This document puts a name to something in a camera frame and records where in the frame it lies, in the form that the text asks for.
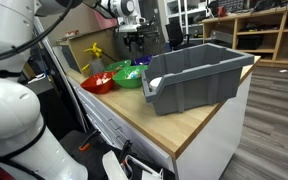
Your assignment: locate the black office chair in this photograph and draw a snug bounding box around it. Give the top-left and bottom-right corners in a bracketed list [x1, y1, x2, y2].
[164, 21, 198, 52]

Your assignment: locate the wooden shelf unit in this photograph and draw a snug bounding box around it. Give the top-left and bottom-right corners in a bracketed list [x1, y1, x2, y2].
[201, 3, 288, 70]

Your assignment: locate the pink sheet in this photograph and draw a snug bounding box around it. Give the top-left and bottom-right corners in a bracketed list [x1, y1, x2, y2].
[93, 9, 118, 30]

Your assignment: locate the red item on shelf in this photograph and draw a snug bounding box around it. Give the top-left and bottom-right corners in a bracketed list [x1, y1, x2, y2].
[217, 5, 228, 18]

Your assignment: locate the dark mesh bin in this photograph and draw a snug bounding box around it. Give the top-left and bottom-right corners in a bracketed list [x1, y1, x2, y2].
[113, 23, 167, 61]

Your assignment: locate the navy blue bowl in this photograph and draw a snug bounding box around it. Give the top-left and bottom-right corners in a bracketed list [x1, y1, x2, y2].
[131, 54, 154, 67]

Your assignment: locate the yellow toy figure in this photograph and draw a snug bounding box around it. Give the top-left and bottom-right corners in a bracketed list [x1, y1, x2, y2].
[83, 42, 104, 59]

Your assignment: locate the black clamp white handle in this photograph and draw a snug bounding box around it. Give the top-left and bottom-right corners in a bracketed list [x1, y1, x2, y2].
[118, 139, 165, 180]

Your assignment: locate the green bowl with small items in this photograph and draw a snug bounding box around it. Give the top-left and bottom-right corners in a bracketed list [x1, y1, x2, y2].
[112, 65, 149, 89]

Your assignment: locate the white shelf unit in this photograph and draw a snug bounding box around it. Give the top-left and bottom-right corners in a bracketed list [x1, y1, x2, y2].
[163, 0, 208, 38]

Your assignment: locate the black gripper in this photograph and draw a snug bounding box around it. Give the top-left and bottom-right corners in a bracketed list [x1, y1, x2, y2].
[117, 16, 160, 53]

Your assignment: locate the red plastic bowl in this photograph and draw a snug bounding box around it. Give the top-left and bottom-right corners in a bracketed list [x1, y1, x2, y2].
[80, 71, 117, 95]

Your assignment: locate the black box in shelf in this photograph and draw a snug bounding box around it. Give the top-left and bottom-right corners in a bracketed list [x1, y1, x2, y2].
[237, 34, 264, 51]

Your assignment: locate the gray plastic storage bin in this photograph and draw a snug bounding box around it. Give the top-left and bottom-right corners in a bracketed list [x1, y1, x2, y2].
[141, 43, 256, 116]

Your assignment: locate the black clamp orange handle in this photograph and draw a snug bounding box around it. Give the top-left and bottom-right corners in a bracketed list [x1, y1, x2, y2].
[78, 129, 102, 152]

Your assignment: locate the small gray cup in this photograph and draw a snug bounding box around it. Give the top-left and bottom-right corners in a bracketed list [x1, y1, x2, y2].
[89, 58, 106, 75]

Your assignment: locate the white cabinet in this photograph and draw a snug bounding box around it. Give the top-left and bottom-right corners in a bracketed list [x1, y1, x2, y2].
[67, 73, 253, 180]

